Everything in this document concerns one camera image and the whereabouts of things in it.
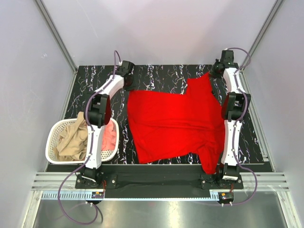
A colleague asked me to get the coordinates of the red t shirt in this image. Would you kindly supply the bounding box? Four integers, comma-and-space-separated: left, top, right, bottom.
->
127, 73, 225, 174

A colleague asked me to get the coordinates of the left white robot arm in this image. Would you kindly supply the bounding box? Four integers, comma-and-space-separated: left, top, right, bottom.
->
80, 60, 135, 184

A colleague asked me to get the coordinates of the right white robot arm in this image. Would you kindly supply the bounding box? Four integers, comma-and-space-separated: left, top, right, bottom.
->
210, 47, 251, 186

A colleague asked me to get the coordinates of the pink t shirt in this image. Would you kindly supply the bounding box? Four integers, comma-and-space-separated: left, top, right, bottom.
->
101, 121, 117, 151

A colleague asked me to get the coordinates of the white plastic laundry basket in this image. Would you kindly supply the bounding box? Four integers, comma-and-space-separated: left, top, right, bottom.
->
45, 118, 119, 164

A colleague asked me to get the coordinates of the beige t shirt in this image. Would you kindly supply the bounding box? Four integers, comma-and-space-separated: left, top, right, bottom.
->
53, 112, 88, 162

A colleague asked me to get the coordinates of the left small electronics board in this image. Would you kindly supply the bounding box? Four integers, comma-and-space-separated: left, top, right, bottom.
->
91, 191, 105, 199

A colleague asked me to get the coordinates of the small electronics board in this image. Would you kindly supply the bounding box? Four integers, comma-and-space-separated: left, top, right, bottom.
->
219, 192, 234, 201
91, 191, 105, 199

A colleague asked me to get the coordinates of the right small electronics board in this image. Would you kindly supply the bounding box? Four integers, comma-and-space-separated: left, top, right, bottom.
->
219, 192, 234, 201

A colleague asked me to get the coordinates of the right aluminium frame post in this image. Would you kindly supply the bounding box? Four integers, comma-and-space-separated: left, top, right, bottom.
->
238, 0, 285, 72

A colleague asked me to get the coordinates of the aluminium frame post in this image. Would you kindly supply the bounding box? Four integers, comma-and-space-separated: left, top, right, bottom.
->
33, 0, 79, 72
238, 0, 285, 72

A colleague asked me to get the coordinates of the left aluminium frame post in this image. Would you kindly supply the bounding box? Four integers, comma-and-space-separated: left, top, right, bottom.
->
33, 0, 79, 72

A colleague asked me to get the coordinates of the front aluminium rail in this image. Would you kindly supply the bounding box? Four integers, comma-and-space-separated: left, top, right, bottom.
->
31, 172, 289, 201

